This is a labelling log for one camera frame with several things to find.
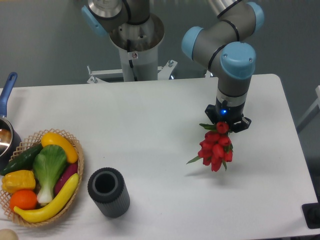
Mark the dark grey ribbed vase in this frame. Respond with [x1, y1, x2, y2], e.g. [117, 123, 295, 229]
[87, 167, 131, 218]

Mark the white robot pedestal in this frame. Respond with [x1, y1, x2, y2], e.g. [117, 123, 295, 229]
[84, 13, 178, 84]

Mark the yellow bell pepper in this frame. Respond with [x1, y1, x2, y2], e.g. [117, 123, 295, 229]
[1, 170, 36, 194]

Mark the blue handled saucepan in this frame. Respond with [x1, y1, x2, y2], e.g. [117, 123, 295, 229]
[0, 72, 21, 171]

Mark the white frame at right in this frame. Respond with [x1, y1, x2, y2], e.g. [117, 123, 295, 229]
[296, 85, 320, 134]

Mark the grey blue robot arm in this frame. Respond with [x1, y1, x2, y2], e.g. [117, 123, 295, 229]
[81, 0, 265, 133]

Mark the red tulip bouquet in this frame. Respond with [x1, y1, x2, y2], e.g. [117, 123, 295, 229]
[187, 121, 233, 172]

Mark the green cucumber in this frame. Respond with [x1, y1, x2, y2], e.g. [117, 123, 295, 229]
[0, 144, 43, 176]

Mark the woven wicker basket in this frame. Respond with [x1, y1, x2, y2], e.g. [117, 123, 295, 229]
[0, 128, 84, 228]

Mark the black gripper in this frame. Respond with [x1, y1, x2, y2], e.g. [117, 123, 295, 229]
[204, 96, 252, 133]

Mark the purple eggplant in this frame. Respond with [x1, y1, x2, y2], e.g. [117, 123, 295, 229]
[54, 163, 78, 196]

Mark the yellow squash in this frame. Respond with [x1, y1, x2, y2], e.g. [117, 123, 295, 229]
[41, 132, 79, 164]

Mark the black device at table edge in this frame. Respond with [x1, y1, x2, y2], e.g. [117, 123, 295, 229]
[301, 202, 320, 229]

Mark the orange fruit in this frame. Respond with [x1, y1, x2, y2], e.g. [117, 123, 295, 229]
[9, 189, 38, 211]

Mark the yellow banana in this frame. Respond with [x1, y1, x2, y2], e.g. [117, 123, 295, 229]
[13, 173, 79, 223]

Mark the green bok choy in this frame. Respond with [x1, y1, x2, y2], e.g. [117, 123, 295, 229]
[32, 144, 67, 206]

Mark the beige round object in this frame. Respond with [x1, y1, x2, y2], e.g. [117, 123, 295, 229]
[0, 228, 19, 240]

